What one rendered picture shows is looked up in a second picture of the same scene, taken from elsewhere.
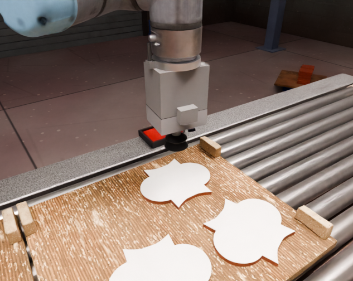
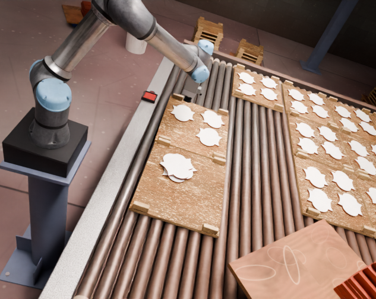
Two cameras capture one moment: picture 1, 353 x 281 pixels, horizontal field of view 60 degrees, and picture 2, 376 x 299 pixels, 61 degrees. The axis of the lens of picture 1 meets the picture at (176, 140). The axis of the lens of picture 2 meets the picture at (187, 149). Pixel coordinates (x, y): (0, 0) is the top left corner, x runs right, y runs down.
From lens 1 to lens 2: 1.37 m
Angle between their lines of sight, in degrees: 50
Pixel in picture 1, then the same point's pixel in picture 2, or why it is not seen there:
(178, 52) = not seen: hidden behind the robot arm
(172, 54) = not seen: hidden behind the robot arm
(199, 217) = (199, 121)
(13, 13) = (200, 79)
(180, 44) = not seen: hidden behind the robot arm
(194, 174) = (185, 108)
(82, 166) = (142, 119)
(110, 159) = (147, 113)
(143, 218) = (188, 127)
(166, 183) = (182, 114)
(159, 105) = (195, 89)
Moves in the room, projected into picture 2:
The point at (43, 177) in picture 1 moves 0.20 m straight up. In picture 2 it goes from (136, 128) to (144, 94)
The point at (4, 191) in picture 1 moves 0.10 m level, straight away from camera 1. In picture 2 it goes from (132, 137) to (111, 131)
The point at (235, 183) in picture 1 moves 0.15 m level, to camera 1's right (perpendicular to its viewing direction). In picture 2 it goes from (196, 108) to (212, 101)
